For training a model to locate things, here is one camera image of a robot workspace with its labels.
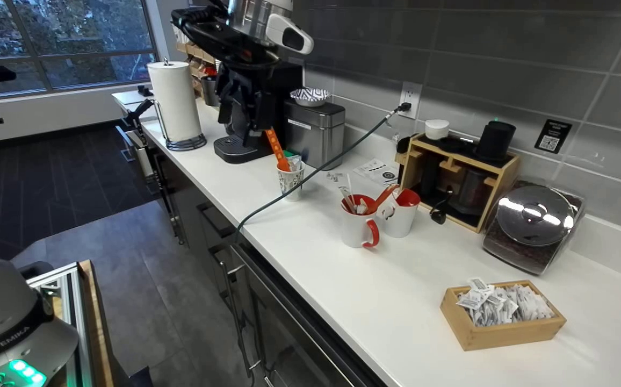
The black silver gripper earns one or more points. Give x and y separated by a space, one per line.
253 18

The orange stirrer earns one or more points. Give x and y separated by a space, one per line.
276 148

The clear plastic cup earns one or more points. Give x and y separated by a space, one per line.
290 183

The white stirrer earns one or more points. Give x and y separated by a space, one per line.
345 191

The small white cup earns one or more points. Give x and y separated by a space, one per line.
436 130

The red stirrer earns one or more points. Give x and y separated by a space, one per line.
384 196

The wooden snack rack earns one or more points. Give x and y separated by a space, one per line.
198 72

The black Keurig coffee machine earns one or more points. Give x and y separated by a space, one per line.
259 99

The small patterned bowl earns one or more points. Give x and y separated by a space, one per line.
310 98

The white paper towel roll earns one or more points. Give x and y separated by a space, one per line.
175 99

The silver metal canister box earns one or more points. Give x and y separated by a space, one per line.
321 137

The metal paper towel holder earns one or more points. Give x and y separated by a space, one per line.
187 142

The small green cylinder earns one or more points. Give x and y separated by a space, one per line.
294 156

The window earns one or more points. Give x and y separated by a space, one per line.
58 34

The loose white paper packets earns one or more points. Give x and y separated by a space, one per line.
374 170

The dark wood base cabinet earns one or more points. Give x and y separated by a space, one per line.
187 208

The black cylindrical container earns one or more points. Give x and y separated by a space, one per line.
496 140

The wooden counter organizer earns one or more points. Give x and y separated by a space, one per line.
500 183

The black QR code sign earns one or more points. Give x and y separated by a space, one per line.
552 137

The white sugar packets pile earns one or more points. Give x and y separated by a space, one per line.
503 303

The white wall outlet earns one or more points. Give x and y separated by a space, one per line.
412 93

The aluminium robot stand frame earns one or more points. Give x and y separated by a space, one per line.
73 314

